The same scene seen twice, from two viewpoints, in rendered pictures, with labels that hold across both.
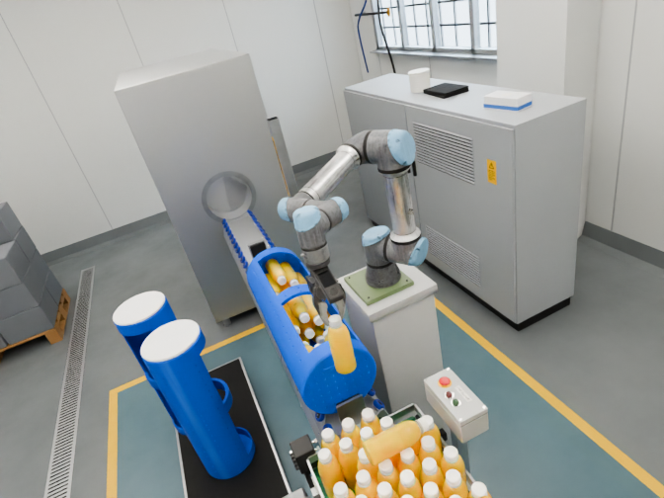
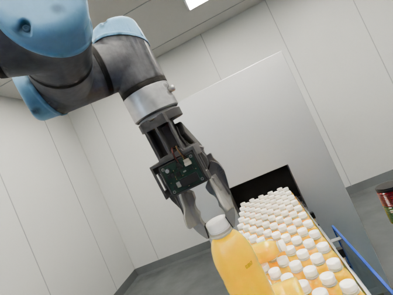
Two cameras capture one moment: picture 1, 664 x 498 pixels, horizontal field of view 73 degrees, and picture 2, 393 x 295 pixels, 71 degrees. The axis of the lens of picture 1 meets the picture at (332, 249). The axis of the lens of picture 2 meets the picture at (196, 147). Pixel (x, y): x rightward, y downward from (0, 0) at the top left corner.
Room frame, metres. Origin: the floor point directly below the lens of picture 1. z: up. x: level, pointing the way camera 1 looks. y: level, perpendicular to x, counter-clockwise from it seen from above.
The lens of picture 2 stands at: (1.48, 0.27, 1.53)
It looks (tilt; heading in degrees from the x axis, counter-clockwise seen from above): 2 degrees up; 207
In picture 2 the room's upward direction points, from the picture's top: 24 degrees counter-clockwise
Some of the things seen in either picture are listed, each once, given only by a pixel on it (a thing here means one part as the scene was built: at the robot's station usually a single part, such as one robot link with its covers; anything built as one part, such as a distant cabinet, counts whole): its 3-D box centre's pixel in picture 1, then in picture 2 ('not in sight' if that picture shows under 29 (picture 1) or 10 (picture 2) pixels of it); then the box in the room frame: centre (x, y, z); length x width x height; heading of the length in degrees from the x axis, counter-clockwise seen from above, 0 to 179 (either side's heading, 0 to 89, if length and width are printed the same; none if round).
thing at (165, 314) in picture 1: (171, 367); not in sight; (2.07, 1.08, 0.59); 0.28 x 0.28 x 0.88
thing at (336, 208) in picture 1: (325, 213); (63, 78); (1.21, -0.01, 1.70); 0.11 x 0.11 x 0.08; 48
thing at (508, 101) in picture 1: (507, 101); not in sight; (2.56, -1.19, 1.48); 0.24 x 0.12 x 0.08; 25
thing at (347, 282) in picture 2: (340, 489); (347, 284); (0.76, 0.14, 1.09); 0.04 x 0.04 x 0.02
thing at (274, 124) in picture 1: (307, 245); not in sight; (2.62, 0.15, 0.85); 0.06 x 0.06 x 1.70; 15
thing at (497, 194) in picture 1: (442, 182); not in sight; (3.33, -1.00, 0.72); 2.15 x 0.54 x 1.45; 17
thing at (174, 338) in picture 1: (170, 339); not in sight; (1.72, 0.84, 1.03); 0.28 x 0.28 x 0.01
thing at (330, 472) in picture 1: (331, 474); not in sight; (0.88, 0.17, 0.99); 0.07 x 0.07 x 0.19
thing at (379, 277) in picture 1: (381, 268); not in sight; (1.58, -0.18, 1.22); 0.15 x 0.15 x 0.10
